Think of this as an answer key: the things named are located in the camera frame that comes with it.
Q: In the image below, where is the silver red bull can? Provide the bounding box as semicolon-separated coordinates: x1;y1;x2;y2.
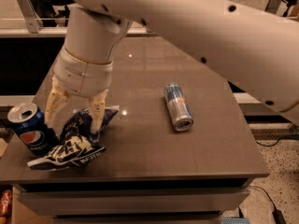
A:
164;82;193;132

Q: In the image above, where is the orange snack bag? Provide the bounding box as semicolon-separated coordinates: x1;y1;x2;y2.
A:
0;189;13;217

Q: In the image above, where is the glass railing with metal posts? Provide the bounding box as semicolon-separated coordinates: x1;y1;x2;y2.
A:
0;0;288;37

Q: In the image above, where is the grey cabinet drawer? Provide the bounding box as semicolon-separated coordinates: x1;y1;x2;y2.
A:
19;188;249;216

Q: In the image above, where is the black floor cable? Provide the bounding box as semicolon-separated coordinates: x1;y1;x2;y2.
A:
249;133;299;224

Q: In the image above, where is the black office chair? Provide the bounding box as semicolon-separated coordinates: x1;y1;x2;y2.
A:
30;0;74;27

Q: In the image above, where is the blue pepsi can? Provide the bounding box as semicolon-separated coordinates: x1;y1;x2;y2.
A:
7;103;59;157

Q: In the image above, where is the blue chip bag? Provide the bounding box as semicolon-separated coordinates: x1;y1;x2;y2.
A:
27;105;120;171

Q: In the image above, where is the cardboard box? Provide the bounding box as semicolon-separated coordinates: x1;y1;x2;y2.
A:
11;188;52;224

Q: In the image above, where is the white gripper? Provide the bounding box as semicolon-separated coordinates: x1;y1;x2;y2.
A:
45;48;113;133

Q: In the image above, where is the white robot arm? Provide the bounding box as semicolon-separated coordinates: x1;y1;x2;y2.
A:
45;0;299;131

